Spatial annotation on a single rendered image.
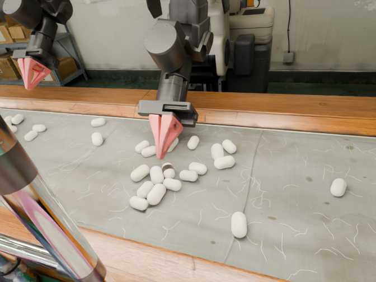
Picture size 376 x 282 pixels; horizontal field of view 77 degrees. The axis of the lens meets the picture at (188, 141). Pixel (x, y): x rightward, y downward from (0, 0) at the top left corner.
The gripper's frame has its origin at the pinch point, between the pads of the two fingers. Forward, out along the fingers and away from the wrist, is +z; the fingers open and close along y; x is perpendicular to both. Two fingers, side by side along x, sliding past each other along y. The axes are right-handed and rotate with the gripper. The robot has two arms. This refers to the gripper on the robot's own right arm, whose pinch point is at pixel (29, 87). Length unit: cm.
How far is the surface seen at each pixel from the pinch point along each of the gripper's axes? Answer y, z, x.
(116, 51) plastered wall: -106, -112, 162
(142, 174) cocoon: 42.3, 18.5, -7.6
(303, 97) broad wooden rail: 69, -3, 10
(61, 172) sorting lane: 25.0, 20.4, -7.6
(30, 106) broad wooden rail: -4.8, 4.0, 5.3
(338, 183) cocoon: 72, 16, -5
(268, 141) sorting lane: 62, 9, 3
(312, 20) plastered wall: 89, -123, 146
